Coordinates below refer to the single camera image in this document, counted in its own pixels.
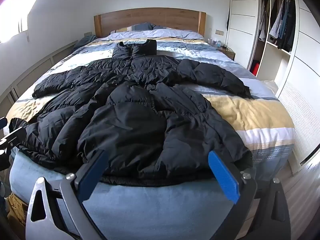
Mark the wall switch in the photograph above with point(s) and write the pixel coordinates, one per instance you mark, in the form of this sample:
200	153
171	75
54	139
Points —
219	32
88	34

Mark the cream cloth bundle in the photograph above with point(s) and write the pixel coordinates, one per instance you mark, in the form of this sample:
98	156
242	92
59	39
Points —
270	86

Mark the wooden nightstand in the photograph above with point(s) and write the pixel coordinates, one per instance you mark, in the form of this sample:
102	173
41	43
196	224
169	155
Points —
228	52

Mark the window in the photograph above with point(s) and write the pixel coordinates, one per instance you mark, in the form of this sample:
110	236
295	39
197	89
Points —
15	17

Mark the blue upholstered bed base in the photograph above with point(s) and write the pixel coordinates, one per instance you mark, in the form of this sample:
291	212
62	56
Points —
150	210

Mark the blue-grey pillow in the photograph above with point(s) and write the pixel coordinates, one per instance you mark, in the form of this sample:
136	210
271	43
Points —
143	26

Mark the black puffer jacket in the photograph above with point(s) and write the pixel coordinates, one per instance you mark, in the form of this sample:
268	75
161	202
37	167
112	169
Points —
140	120

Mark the hanging clothes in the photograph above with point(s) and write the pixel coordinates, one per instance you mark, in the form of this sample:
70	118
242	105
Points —
283	22

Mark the yellow cloth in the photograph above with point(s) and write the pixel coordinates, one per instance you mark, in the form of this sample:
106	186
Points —
17	210

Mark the bottles on nightstand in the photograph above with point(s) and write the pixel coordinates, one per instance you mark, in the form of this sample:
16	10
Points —
214	42

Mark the red box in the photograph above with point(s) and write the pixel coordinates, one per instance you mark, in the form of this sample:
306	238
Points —
255	68

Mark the blue-grey cloth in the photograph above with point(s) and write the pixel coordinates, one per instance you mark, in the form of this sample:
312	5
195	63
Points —
83	42

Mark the wooden headboard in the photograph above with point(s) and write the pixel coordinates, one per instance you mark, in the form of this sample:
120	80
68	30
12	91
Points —
150	17

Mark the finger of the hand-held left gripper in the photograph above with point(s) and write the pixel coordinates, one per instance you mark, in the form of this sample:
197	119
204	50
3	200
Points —
13	136
3	123

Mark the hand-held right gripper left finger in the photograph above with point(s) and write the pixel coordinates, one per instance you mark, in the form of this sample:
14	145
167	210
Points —
92	176

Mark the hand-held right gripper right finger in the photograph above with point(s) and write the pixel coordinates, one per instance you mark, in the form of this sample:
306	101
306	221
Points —
223	177

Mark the white low wall cabinet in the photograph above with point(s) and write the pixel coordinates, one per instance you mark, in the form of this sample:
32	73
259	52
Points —
32	72

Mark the white wardrobe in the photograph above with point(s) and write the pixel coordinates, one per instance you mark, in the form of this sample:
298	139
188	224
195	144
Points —
305	92

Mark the bed with striped duvet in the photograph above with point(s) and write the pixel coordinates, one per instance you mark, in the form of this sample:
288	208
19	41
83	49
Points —
250	110

